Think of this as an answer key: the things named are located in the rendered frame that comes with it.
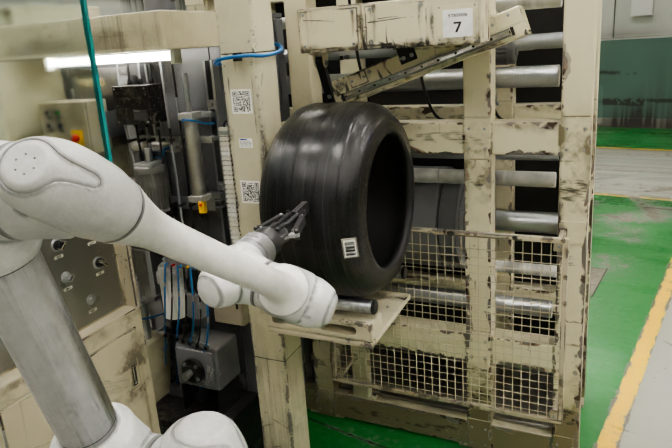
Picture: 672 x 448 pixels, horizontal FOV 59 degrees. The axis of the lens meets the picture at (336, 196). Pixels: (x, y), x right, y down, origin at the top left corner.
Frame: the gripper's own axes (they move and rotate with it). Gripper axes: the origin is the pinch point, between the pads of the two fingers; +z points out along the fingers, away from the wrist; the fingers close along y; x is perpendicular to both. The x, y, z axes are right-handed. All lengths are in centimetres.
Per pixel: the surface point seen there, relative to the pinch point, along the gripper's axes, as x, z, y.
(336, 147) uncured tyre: -13.0, 14.0, -6.0
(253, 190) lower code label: 5.5, 24.8, 30.6
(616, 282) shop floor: 162, 258, -80
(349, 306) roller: 36.5, 12.7, -4.2
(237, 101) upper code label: -22.7, 28.7, 33.1
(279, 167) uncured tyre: -8.6, 9.4, 9.9
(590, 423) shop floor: 139, 96, -70
